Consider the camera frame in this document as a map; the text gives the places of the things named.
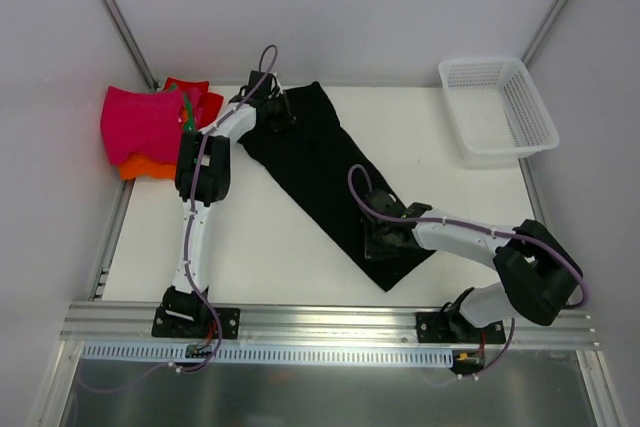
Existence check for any orange folded t shirt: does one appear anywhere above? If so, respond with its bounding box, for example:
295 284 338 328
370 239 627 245
116 107 183 180

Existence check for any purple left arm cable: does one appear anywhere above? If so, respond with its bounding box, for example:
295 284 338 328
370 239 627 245
169 44 281 378

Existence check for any white plastic basket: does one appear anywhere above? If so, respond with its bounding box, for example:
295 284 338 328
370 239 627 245
438 57 560 168

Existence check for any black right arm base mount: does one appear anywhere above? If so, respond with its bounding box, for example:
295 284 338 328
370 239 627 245
414 302 506 345

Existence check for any left aluminium corner post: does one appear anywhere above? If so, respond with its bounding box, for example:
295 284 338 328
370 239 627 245
99 0 159 92

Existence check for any red folded t shirt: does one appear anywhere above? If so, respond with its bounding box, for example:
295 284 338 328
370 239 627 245
163 77 224 130

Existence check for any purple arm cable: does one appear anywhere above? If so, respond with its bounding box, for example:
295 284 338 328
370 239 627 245
347 163 589 388
169 44 281 378

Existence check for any aluminium front rail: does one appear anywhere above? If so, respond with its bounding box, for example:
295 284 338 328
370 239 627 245
60 301 602 350

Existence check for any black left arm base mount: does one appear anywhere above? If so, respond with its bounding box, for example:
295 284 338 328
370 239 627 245
151 287 241 340

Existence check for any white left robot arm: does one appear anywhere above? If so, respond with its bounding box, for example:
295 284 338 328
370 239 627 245
162 71 295 337

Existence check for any aluminium corner post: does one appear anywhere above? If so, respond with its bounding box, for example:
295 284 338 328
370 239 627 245
521 0 571 67
99 0 159 92

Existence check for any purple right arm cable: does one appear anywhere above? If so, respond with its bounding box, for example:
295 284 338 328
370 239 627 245
347 163 589 388

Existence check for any white slotted cable duct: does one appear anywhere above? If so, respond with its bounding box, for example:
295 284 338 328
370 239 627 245
81 341 454 369

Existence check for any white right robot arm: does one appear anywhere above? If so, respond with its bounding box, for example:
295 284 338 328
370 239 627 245
356 189 587 343

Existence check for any magenta folded t shirt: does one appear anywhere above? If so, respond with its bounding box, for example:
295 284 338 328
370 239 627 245
100 86 184 165

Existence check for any black t shirt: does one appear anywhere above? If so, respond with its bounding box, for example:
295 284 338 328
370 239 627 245
240 82 434 292

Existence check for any right aluminium corner post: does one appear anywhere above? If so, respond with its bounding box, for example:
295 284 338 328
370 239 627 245
521 0 571 67

